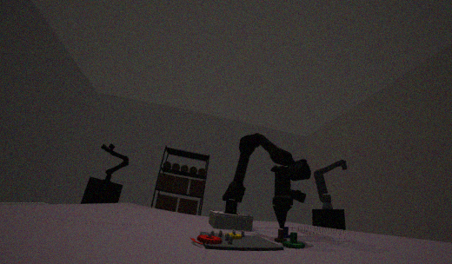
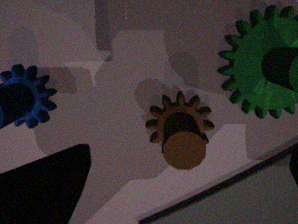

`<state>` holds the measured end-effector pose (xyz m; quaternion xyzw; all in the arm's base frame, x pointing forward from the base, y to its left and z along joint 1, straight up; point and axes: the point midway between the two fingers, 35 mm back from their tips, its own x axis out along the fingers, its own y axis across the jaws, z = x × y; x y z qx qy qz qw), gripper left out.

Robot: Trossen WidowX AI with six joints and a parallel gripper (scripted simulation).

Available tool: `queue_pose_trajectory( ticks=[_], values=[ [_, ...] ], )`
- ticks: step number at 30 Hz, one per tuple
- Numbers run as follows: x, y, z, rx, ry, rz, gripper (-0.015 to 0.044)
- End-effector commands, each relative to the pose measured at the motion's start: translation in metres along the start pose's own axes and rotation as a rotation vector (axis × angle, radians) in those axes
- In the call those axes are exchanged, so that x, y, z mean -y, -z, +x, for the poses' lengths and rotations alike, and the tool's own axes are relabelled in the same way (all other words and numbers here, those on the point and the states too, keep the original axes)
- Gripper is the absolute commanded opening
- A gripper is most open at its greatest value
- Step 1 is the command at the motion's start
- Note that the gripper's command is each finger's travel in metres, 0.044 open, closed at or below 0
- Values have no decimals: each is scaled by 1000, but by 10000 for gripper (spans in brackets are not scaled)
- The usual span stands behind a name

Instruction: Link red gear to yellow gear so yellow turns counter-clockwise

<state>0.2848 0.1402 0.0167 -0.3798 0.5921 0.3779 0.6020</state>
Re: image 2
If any green gear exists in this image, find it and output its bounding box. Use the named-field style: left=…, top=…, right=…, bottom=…
left=217, top=4, right=298, bottom=119

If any blue gear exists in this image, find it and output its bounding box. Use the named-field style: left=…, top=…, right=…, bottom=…
left=0, top=64, right=57, bottom=129

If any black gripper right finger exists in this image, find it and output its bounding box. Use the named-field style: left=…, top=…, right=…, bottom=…
left=289, top=148, right=298, bottom=185

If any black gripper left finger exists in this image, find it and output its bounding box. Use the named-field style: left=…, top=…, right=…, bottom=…
left=0, top=144, right=90, bottom=224

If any brown gear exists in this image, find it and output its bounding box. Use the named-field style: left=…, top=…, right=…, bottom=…
left=145, top=89, right=216, bottom=169

